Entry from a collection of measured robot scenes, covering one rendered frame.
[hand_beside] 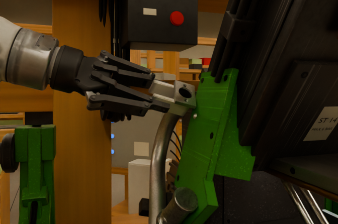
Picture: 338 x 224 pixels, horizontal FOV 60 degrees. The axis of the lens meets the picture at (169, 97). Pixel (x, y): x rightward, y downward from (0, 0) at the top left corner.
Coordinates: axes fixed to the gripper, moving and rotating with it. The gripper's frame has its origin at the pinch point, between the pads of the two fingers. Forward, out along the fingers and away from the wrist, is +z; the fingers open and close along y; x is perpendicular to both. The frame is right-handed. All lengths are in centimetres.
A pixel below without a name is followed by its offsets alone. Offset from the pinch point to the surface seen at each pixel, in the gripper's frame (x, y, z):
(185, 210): 0.4, -20.5, 2.1
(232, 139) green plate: -5.4, -11.1, 7.9
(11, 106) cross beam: 31.7, 15.0, -30.8
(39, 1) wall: 535, 861, -213
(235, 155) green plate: -3.9, -12.7, 9.0
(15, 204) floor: 319, 111, -50
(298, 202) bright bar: -3.1, -18.1, 19.5
